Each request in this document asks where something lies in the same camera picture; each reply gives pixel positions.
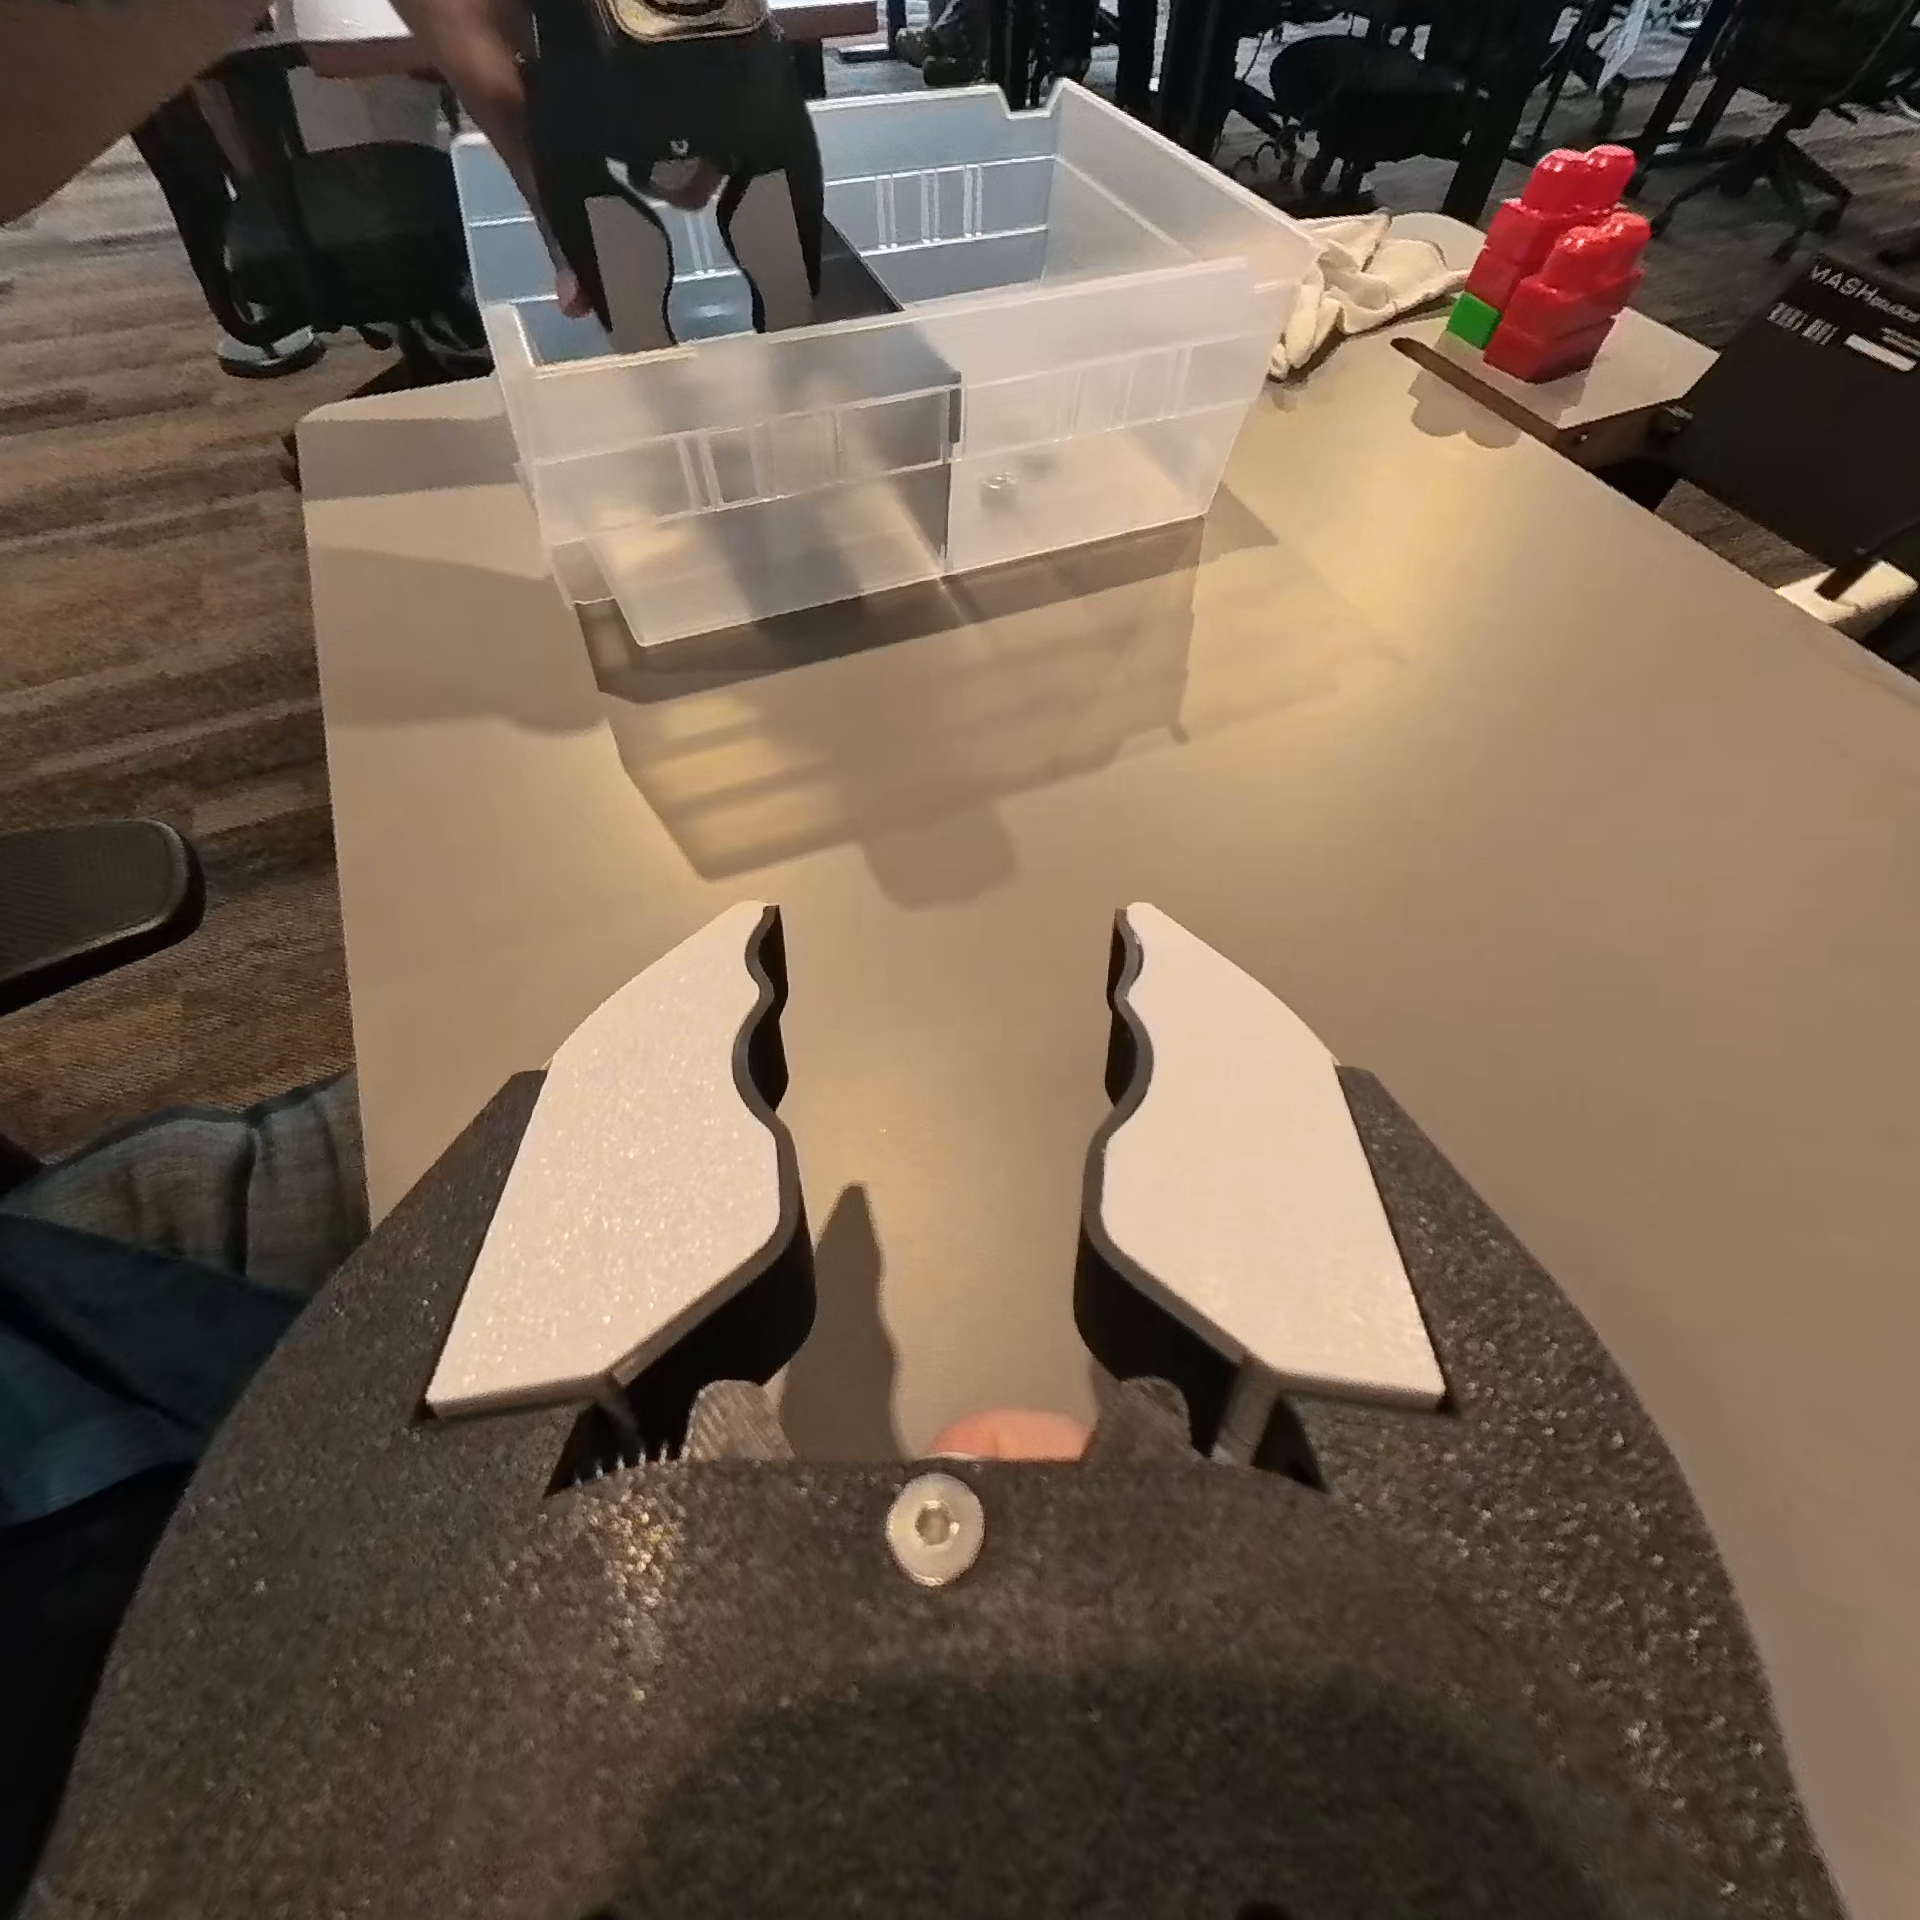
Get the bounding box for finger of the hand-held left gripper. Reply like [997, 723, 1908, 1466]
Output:
[558, 182, 677, 349]
[716, 156, 829, 338]

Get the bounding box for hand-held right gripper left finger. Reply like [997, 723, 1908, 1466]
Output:
[423, 899, 819, 1420]

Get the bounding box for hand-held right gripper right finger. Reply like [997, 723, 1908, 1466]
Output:
[1074, 899, 1451, 1463]

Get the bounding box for clear divided plastic bin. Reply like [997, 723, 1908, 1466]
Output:
[449, 78, 1322, 650]

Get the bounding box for person's left forearm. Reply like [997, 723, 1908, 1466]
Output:
[0, 0, 276, 229]

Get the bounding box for person's left hand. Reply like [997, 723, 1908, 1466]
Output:
[395, 0, 530, 149]

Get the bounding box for black bin divider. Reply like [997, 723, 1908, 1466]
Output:
[815, 224, 961, 580]

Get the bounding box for person's grey jeans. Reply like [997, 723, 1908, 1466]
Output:
[0, 1072, 370, 1308]

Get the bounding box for white cloth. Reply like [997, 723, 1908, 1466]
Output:
[1266, 209, 1469, 379]

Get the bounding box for person's black office chair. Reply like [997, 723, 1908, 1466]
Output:
[0, 816, 203, 1021]

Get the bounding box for red toy block stack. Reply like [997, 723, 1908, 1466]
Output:
[1461, 144, 1652, 384]

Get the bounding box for brown thin board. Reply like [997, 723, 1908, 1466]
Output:
[1386, 332, 1686, 469]

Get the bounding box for black printed box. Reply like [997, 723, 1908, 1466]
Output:
[1641, 246, 1920, 572]

